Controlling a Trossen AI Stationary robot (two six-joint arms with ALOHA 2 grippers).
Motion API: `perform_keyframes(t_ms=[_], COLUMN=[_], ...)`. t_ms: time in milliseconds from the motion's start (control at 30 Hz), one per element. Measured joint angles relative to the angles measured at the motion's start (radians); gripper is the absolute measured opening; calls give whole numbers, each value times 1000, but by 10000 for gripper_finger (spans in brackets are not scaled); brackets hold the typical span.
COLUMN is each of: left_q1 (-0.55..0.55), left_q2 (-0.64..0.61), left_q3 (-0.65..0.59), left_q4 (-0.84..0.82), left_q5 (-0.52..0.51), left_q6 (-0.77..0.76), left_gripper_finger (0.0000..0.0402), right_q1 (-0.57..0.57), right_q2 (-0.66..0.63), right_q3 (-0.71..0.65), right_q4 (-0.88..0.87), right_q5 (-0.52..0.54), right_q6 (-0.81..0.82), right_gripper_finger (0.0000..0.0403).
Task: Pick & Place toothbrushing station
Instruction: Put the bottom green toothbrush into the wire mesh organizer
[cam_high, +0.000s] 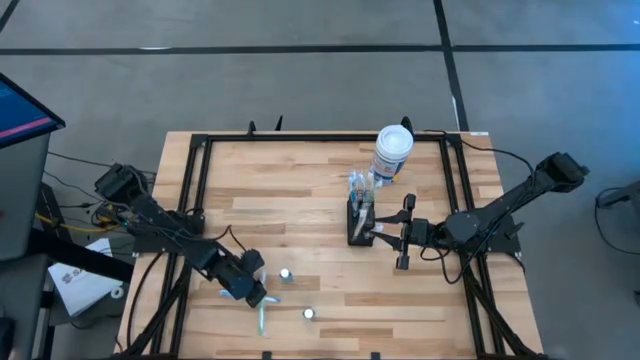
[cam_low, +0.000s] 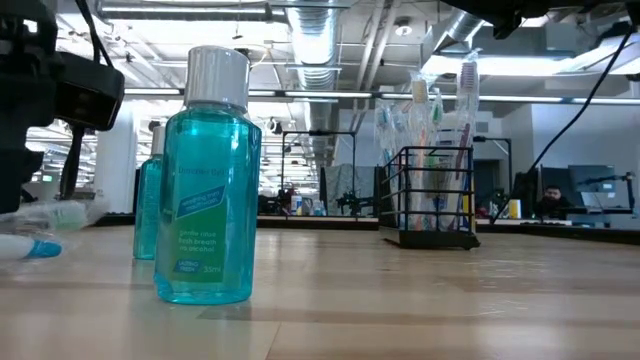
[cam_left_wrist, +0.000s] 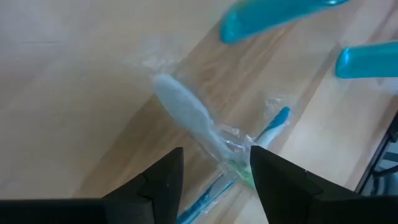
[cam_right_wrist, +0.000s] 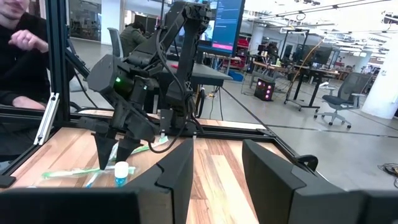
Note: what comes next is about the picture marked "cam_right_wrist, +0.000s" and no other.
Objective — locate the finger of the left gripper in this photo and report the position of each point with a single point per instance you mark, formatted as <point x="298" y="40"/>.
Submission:
<point x="105" y="149"/>
<point x="126" y="149"/>

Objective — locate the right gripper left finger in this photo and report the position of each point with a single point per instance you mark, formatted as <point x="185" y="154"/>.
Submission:
<point x="168" y="202"/>

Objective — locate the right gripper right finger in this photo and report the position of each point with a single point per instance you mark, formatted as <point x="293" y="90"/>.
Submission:
<point x="280" y="205"/>

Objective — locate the green orange packaged toothbrush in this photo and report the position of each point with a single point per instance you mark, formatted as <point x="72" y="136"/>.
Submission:
<point x="155" y="143"/>

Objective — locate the green white packaged toothbrush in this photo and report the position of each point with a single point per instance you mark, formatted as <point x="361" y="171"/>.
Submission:
<point x="77" y="172"/>

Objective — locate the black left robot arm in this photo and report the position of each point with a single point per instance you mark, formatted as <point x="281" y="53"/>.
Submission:
<point x="189" y="62"/>

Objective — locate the teal mouthwash bottle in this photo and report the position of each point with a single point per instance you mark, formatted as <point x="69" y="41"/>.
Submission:
<point x="121" y="169"/>

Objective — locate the silver aluminium strip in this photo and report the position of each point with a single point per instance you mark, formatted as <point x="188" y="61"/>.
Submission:
<point x="46" y="119"/>

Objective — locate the grey operator desk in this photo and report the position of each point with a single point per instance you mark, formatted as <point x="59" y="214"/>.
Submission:
<point x="205" y="74"/>

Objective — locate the blue plastic bin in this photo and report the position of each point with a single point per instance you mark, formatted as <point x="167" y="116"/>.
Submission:
<point x="236" y="76"/>

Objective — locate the black lit computer tower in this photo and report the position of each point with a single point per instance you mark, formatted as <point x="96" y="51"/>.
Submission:
<point x="264" y="90"/>

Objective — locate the black standing desk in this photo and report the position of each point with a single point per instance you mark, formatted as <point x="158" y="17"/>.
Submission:
<point x="312" y="93"/>

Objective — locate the red storage shelf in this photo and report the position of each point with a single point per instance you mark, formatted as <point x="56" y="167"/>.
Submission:
<point x="242" y="43"/>

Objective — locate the large blue display screen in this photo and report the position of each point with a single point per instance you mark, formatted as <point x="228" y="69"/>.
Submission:
<point x="227" y="25"/>

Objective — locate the grey office chair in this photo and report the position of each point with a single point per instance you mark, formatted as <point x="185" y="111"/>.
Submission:
<point x="351" y="85"/>

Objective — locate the white round pillar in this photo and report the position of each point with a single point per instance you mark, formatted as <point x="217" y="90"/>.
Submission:
<point x="384" y="90"/>
<point x="256" y="40"/>

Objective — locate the black fin bracket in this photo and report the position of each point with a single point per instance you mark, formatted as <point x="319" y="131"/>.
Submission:
<point x="311" y="160"/>

